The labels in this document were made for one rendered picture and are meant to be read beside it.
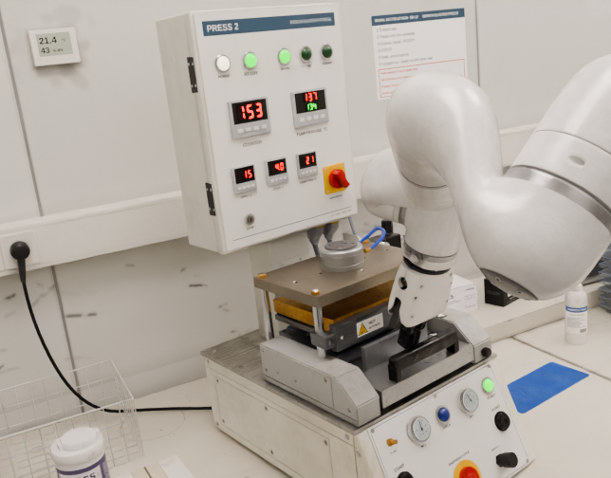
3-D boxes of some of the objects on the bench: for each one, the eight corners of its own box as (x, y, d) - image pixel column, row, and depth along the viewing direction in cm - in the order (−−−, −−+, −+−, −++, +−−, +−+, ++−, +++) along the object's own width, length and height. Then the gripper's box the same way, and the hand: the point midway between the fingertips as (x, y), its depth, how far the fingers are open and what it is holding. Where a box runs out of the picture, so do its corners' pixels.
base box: (214, 431, 144) (203, 355, 140) (348, 367, 166) (342, 300, 162) (402, 557, 103) (394, 455, 99) (547, 450, 125) (546, 363, 120)
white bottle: (564, 337, 170) (563, 281, 166) (585, 337, 168) (585, 280, 165) (565, 345, 165) (565, 287, 161) (588, 345, 164) (588, 287, 160)
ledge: (332, 337, 185) (331, 321, 184) (563, 266, 220) (563, 251, 219) (397, 376, 159) (396, 358, 158) (646, 288, 194) (647, 273, 193)
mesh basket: (-4, 450, 146) (-17, 394, 143) (121, 411, 157) (111, 358, 154) (3, 505, 127) (-13, 442, 123) (145, 457, 137) (134, 397, 134)
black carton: (484, 303, 185) (483, 278, 183) (503, 293, 190) (502, 268, 188) (504, 307, 180) (503, 282, 178) (522, 297, 186) (522, 272, 184)
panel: (412, 548, 104) (365, 429, 106) (529, 462, 121) (489, 361, 123) (420, 549, 102) (374, 428, 104) (539, 462, 120) (497, 359, 122)
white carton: (378, 317, 183) (376, 290, 181) (452, 297, 191) (450, 271, 189) (401, 331, 172) (399, 303, 170) (478, 309, 180) (477, 283, 178)
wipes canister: (62, 508, 124) (45, 433, 120) (111, 490, 128) (96, 417, 124) (70, 535, 116) (52, 456, 112) (121, 515, 120) (106, 438, 116)
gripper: (442, 231, 114) (420, 321, 123) (377, 255, 105) (359, 349, 115) (478, 253, 109) (453, 343, 119) (413, 279, 101) (391, 375, 110)
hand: (409, 337), depth 116 cm, fingers closed
